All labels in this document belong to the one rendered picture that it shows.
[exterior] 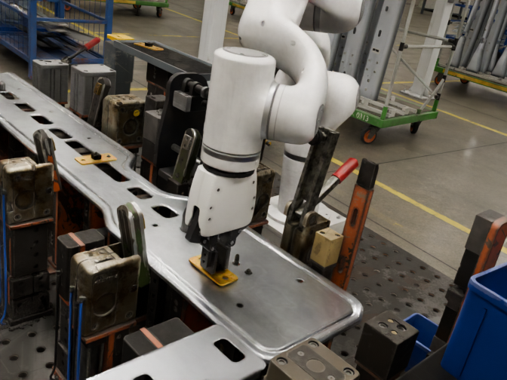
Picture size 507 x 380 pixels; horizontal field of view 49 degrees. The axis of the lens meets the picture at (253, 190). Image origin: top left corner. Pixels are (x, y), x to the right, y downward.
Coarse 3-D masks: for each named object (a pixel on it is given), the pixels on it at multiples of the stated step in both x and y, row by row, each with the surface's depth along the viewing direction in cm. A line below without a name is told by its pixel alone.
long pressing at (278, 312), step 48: (0, 96) 148; (96, 144) 128; (96, 192) 106; (240, 240) 98; (192, 288) 82; (240, 288) 84; (288, 288) 86; (336, 288) 88; (240, 336) 74; (288, 336) 76
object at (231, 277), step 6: (192, 258) 89; (198, 258) 89; (192, 264) 88; (198, 264) 87; (204, 270) 86; (216, 270) 86; (222, 270) 87; (228, 270) 87; (210, 276) 85; (216, 276) 85; (222, 276) 85; (228, 276) 86; (234, 276) 86; (216, 282) 84; (222, 282) 84; (228, 282) 84
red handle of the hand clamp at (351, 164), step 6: (348, 162) 101; (354, 162) 101; (342, 168) 100; (348, 168) 100; (354, 168) 101; (336, 174) 100; (342, 174) 100; (348, 174) 101; (330, 180) 100; (336, 180) 100; (342, 180) 100; (324, 186) 99; (330, 186) 99; (324, 192) 98; (318, 198) 98; (300, 210) 97; (300, 216) 97
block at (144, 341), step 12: (168, 324) 77; (180, 324) 77; (132, 336) 73; (144, 336) 74; (156, 336) 74; (168, 336) 75; (180, 336) 75; (132, 348) 71; (144, 348) 72; (156, 348) 72
